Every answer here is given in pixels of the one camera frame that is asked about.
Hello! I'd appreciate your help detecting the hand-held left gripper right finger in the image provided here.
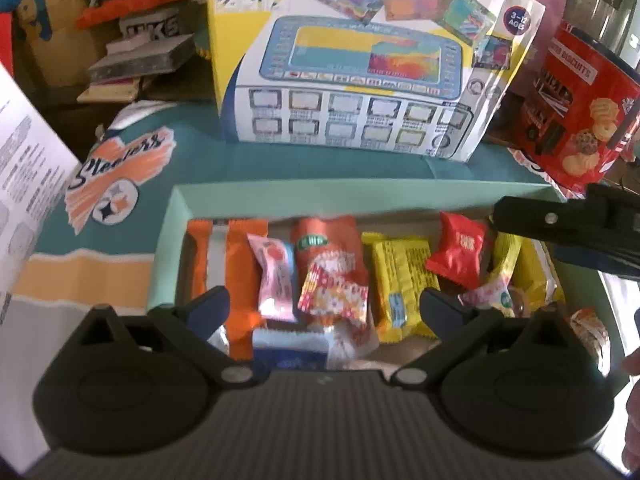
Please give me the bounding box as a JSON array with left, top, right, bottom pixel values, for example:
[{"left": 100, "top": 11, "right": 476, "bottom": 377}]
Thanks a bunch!
[{"left": 392, "top": 287, "right": 586, "bottom": 387}]

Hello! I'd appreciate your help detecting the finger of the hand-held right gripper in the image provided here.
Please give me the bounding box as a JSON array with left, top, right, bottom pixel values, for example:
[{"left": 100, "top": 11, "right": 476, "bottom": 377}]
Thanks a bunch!
[
  {"left": 547, "top": 242, "right": 640, "bottom": 278},
  {"left": 491, "top": 195, "right": 601, "bottom": 242}
]

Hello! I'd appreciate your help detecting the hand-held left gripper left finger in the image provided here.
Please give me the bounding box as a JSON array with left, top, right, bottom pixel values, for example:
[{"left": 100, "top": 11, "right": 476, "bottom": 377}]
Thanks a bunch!
[{"left": 75, "top": 286, "right": 253, "bottom": 388}]

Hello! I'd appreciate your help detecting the orange silver-seam packet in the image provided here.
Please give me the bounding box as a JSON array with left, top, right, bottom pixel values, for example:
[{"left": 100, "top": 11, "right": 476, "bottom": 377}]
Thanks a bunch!
[{"left": 186, "top": 218, "right": 271, "bottom": 361}]

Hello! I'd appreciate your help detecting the yellow blue-label packet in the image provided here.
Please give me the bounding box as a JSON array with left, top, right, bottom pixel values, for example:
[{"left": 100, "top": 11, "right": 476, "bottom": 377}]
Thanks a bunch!
[{"left": 361, "top": 232, "right": 441, "bottom": 343}]

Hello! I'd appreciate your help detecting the long yellow snack packet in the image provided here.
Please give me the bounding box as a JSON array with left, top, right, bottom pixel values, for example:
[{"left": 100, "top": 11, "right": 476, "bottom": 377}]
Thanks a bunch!
[{"left": 487, "top": 232, "right": 523, "bottom": 286}]

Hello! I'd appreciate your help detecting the pink gummy packet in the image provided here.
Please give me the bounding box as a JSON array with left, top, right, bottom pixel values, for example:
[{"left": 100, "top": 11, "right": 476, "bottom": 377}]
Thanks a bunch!
[{"left": 457, "top": 275, "right": 516, "bottom": 318}]

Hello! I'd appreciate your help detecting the yellow wavy wafer packet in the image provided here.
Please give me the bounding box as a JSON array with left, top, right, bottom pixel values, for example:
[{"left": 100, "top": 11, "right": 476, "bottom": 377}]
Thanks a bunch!
[{"left": 515, "top": 240, "right": 558, "bottom": 311}]

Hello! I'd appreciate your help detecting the red foil packet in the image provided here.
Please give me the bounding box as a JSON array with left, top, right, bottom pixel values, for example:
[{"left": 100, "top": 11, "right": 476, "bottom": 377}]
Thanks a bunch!
[{"left": 426, "top": 211, "right": 488, "bottom": 291}]

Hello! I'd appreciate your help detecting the pink small packet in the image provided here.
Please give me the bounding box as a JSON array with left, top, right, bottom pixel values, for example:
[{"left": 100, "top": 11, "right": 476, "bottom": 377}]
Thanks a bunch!
[{"left": 247, "top": 234, "right": 299, "bottom": 322}]

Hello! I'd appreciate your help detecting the white and blue snack packet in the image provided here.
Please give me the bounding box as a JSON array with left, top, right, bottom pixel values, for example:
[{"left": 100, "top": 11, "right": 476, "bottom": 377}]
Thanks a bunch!
[{"left": 251, "top": 327, "right": 333, "bottom": 372}]

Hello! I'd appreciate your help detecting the clear small wrapper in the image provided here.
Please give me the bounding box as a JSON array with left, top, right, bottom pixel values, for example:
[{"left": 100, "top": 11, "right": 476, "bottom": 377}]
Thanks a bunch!
[{"left": 325, "top": 317, "right": 381, "bottom": 363}]

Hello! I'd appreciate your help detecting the flower print candy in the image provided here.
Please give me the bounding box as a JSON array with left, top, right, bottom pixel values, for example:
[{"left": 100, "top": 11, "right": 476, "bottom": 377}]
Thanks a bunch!
[{"left": 297, "top": 262, "right": 371, "bottom": 321}]

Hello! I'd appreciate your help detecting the orange green-label snack packet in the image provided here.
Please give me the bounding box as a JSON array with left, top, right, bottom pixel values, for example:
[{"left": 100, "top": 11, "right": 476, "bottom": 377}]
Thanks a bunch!
[{"left": 290, "top": 216, "right": 371, "bottom": 321}]

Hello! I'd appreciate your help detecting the mint green cardboard box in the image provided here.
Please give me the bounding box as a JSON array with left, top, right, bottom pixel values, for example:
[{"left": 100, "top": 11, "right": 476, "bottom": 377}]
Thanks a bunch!
[{"left": 146, "top": 182, "right": 568, "bottom": 361}]

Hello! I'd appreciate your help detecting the person's right hand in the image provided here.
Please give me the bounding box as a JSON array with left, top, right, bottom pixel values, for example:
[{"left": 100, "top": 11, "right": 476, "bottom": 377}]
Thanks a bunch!
[{"left": 622, "top": 350, "right": 640, "bottom": 480}]

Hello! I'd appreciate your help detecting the red biscuit tin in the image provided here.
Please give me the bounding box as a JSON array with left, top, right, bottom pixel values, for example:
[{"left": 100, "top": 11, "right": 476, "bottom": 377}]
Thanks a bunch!
[{"left": 515, "top": 20, "right": 640, "bottom": 196}]

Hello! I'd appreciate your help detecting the printed blanket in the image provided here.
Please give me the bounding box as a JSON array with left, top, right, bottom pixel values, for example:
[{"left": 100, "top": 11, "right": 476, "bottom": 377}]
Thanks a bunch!
[{"left": 0, "top": 100, "right": 640, "bottom": 391}]

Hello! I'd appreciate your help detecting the white electric appliance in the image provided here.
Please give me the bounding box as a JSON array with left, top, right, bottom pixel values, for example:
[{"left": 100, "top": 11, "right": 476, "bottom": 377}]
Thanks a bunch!
[{"left": 565, "top": 0, "right": 640, "bottom": 68}]

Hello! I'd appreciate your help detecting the printed instruction sheet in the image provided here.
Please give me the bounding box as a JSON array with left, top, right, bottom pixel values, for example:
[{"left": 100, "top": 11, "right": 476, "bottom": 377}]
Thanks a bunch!
[{"left": 0, "top": 62, "right": 81, "bottom": 313}]

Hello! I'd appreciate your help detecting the toy tablet box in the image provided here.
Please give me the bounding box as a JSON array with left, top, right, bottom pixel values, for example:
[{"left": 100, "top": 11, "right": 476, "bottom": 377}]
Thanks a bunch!
[{"left": 204, "top": 0, "right": 546, "bottom": 163}]

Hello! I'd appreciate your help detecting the stack of books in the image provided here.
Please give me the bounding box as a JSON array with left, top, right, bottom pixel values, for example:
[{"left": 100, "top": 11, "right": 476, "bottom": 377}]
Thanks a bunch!
[{"left": 76, "top": 7, "right": 198, "bottom": 103}]

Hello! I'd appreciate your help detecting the cardboard box with blue print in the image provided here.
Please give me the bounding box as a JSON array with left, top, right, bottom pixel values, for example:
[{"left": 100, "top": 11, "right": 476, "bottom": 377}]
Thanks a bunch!
[{"left": 0, "top": 0, "right": 96, "bottom": 106}]

